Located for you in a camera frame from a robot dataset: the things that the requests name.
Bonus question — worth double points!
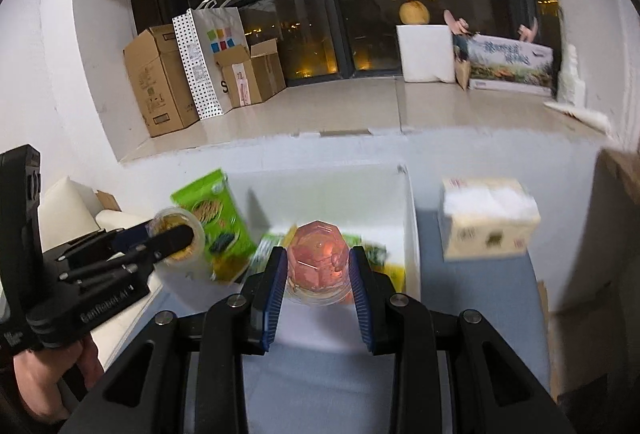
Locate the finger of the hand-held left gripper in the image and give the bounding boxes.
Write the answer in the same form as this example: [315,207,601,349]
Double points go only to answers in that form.
[42,221,152,266]
[58,224,197,286]

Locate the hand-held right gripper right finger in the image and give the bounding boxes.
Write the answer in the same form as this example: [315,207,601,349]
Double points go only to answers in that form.
[348,246,577,434]

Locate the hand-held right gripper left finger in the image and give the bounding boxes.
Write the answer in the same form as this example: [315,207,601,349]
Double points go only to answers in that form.
[62,246,290,434]

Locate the yellow jelly cup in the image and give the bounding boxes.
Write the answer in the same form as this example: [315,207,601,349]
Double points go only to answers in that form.
[149,207,207,266]

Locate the green cracker snack packet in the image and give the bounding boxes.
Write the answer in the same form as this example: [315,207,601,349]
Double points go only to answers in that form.
[170,169,259,283]

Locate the pink jelly cup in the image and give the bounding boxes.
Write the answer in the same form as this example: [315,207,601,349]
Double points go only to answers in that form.
[283,220,354,306]

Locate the white storage box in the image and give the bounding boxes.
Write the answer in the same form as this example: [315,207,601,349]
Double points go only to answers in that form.
[145,163,423,358]

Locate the person's left hand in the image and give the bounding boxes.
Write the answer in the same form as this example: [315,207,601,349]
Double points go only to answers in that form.
[13,335,106,423]

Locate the small cardboard scrap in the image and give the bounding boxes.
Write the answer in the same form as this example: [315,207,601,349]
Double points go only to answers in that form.
[94,189,121,213]

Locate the light green snack packet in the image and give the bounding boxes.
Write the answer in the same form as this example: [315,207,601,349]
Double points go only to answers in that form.
[249,224,297,276]

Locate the soft tissue pack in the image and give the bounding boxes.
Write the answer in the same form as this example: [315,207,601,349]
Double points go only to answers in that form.
[438,177,542,262]

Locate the tall brown cardboard box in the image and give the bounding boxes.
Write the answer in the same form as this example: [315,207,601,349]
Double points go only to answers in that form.
[123,25,201,139]

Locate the small open cardboard box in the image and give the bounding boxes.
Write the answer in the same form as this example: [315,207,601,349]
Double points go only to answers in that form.
[213,38,287,106]

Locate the white paper bag colour squares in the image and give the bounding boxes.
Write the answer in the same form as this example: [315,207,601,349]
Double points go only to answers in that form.
[192,0,247,113]

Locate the brown wooden shelf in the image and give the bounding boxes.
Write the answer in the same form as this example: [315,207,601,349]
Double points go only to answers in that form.
[547,147,640,415]

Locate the white foam box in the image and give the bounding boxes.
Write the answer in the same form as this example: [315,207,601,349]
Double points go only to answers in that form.
[396,24,457,84]

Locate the landscape printed flat box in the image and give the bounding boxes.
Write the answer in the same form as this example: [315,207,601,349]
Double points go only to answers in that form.
[467,34,555,96]

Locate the pink hat figurine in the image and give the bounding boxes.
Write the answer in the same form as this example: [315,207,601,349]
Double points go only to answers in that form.
[443,10,472,91]

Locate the rolled white paper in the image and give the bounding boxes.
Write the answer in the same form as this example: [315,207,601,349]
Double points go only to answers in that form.
[543,100,614,133]

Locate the yellow pomelo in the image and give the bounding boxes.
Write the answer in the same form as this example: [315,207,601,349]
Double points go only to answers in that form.
[398,0,431,26]

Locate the white plastic bottle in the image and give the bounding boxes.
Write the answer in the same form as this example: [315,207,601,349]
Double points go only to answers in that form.
[557,45,587,108]

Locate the small pink figurine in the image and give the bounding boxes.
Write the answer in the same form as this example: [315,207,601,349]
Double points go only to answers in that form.
[517,16,540,43]

